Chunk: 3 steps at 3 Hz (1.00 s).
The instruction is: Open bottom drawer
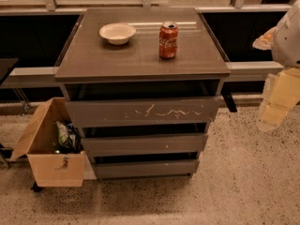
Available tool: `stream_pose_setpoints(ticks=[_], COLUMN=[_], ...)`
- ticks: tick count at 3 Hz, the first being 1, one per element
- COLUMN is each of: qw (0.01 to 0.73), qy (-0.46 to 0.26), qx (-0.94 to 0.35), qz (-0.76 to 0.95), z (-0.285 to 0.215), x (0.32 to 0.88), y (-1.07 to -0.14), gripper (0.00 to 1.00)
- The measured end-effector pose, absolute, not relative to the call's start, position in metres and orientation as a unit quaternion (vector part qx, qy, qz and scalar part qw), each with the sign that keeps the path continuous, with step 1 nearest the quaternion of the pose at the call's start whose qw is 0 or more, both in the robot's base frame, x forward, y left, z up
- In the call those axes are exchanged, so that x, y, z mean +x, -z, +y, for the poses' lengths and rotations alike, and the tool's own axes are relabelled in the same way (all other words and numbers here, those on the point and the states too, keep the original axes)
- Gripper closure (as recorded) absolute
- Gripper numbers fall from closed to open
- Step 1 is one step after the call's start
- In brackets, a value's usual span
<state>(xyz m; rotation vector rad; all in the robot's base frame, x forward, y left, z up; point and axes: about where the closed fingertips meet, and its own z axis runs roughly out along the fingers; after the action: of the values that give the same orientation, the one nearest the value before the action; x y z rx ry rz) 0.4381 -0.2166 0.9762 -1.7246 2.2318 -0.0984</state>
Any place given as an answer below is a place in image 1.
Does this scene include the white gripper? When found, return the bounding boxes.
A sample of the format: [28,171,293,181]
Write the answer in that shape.
[252,27,300,132]

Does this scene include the grey bottom drawer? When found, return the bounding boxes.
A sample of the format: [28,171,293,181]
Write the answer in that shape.
[92,159,200,179]

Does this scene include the grey drawer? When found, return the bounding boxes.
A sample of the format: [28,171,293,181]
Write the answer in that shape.
[66,97,218,128]
[82,133,208,157]
[92,159,200,179]

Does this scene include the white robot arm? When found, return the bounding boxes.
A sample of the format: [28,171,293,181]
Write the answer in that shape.
[252,1,300,132]

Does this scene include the grey middle drawer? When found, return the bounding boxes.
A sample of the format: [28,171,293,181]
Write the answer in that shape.
[82,133,208,157]

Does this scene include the grey drawer cabinet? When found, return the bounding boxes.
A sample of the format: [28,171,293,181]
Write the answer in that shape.
[55,7,230,166]

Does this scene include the grey top drawer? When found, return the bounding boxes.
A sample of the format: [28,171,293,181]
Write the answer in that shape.
[66,97,218,128]

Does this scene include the red cola can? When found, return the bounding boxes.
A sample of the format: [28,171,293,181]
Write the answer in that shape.
[158,22,178,59]

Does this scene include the white bowl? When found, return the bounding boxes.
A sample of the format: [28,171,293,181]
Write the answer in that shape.
[99,22,136,45]

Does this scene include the green snack bag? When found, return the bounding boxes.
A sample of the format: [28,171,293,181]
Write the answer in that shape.
[56,121,68,146]

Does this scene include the cardboard box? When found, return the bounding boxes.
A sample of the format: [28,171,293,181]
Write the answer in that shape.
[10,97,84,188]

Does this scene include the grey wall rail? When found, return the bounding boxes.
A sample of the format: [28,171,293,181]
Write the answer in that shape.
[1,61,283,89]

